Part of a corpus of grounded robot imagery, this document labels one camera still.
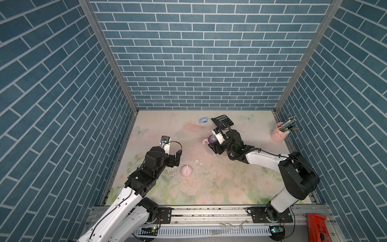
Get pink bottle cap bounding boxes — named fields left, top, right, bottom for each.
left=180, top=165, right=193, bottom=178

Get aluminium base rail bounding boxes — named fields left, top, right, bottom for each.
left=161, top=204, right=337, bottom=227

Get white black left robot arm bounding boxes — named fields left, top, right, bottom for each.
left=78, top=144, right=182, bottom=242

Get white slotted cable duct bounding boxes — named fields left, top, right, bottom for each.
left=133, top=226, right=272, bottom=239

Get aluminium corner post left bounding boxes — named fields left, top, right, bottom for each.
left=79, top=0, right=138, bottom=115

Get red tool box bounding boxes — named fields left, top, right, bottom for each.
left=307, top=213, right=332, bottom=242

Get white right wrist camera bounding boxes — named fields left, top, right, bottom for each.
left=212, top=128, right=225, bottom=145

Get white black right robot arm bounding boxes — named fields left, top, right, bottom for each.
left=208, top=128, right=320, bottom=222

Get aluminium corner post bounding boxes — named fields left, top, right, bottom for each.
left=79, top=0, right=138, bottom=115
left=274, top=0, right=343, bottom=115

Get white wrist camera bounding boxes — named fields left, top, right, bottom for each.
left=160, top=136, right=170, bottom=154
left=212, top=128, right=225, bottom=145

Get pens in pink cup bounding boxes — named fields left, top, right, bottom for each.
left=278, top=116, right=297, bottom=133

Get aluminium corner post right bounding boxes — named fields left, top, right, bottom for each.
left=274, top=0, right=343, bottom=115

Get black desk calculator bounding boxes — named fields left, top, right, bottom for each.
left=211, top=115, right=234, bottom=130

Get light blue mini stapler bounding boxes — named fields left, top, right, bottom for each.
left=199, top=118, right=208, bottom=124

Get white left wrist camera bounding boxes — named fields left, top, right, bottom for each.
left=160, top=136, right=170, bottom=154

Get pink pen holder cup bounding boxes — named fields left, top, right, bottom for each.
left=271, top=122, right=289, bottom=143

